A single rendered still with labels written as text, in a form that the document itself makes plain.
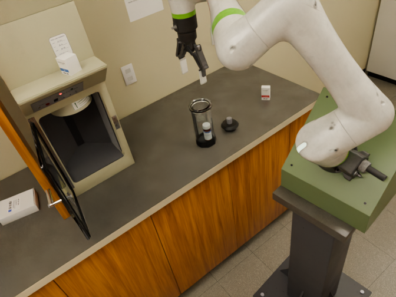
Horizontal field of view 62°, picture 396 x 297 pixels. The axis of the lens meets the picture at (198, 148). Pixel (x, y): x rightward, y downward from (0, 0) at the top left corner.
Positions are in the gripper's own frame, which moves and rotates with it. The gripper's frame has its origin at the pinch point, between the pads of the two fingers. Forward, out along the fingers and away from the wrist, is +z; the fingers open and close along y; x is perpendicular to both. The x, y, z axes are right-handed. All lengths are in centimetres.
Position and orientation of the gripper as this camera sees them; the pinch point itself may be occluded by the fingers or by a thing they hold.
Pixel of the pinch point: (193, 75)
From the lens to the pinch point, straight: 145.4
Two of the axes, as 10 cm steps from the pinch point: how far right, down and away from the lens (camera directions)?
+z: 1.4, 7.4, 6.6
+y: 6.0, 4.6, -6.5
